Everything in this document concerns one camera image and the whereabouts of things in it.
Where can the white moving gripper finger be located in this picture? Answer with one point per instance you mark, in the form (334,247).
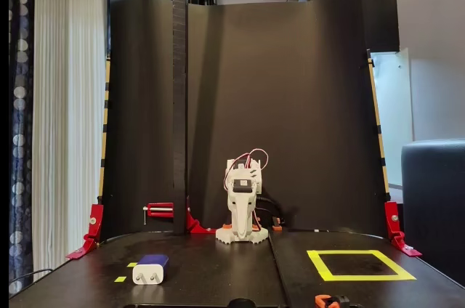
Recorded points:
(241,213)

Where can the white fixed gripper finger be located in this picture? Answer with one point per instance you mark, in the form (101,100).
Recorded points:
(243,237)

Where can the blue and white charger plug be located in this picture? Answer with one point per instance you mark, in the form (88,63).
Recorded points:
(149,275)

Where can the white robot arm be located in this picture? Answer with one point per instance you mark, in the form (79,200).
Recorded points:
(223,236)

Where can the small orange base clamp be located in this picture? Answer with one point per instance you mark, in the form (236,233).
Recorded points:
(256,227)
(227,227)

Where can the orange and black bar clamp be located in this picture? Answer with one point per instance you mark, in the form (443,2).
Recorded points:
(278,227)

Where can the black flat bar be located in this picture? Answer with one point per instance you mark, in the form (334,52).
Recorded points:
(279,268)

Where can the red screw clamp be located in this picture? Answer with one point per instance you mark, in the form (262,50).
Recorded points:
(161,210)

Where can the black backdrop sheet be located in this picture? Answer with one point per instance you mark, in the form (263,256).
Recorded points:
(290,104)

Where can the orange and black spring clamp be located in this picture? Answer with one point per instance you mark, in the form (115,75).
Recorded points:
(321,301)

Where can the small yellow tape marker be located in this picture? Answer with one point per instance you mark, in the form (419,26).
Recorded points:
(120,279)
(130,265)

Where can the yellow tape square outline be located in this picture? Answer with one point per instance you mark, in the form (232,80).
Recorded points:
(363,278)

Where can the striped wooden support stick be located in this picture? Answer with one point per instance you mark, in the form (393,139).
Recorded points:
(105,112)
(378,122)

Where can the white pleated curtain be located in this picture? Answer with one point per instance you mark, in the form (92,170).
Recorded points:
(69,104)

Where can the dark blue armchair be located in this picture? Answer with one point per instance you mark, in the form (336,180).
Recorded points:
(436,195)

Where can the black cabinet panel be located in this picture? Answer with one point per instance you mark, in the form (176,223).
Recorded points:
(363,3)

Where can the red post foot bracket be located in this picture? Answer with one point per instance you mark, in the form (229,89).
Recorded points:
(196,227)

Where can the black vertical notched post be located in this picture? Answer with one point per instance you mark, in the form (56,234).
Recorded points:
(179,104)

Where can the red corner bracket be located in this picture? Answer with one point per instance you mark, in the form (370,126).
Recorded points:
(391,213)
(95,221)

